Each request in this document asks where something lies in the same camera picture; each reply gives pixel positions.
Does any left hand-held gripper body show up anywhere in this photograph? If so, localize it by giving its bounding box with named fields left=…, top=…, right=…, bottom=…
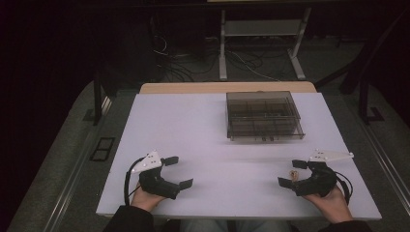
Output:
left=130, top=149, right=182, bottom=201

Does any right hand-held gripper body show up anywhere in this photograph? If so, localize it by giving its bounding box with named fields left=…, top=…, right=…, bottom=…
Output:
left=291, top=148, right=355, bottom=197

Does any clear smoky plastic drawer box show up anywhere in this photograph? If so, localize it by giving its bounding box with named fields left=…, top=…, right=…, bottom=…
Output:
left=225, top=90, right=307, bottom=143

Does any person's left hand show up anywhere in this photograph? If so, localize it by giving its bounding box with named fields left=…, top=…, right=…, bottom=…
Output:
left=130, top=183, right=168, bottom=213

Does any person's right hand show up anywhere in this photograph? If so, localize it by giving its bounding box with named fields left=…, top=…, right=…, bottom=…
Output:
left=302, top=185, right=354, bottom=224

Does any black metal stand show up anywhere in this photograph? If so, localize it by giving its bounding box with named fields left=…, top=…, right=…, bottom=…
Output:
left=313, top=9, right=410, bottom=126
left=92, top=69, right=114, bottom=127

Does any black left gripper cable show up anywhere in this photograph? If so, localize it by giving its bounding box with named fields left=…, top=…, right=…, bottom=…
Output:
left=123, top=156, right=147, bottom=207

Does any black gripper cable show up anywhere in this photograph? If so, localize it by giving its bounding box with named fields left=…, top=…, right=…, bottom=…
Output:
left=123, top=156, right=147, bottom=207
left=334, top=170, right=354, bottom=206

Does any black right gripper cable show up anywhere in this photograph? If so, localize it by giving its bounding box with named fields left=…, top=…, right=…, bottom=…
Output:
left=334, top=170, right=354, bottom=206

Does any black floor socket frame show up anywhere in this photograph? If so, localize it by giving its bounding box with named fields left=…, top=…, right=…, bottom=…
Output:
left=89, top=136, right=116, bottom=162

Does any metal floor rail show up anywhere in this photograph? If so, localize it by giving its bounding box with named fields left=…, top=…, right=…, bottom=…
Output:
left=42, top=96, right=114, bottom=232
left=349, top=115, right=410, bottom=209

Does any tangle of floor cables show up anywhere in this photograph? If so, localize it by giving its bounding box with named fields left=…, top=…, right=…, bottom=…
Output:
left=150, top=32, right=291, bottom=83

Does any white metal table frame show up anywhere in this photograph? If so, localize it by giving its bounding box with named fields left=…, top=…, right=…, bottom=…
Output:
left=218, top=7, right=313, bottom=81

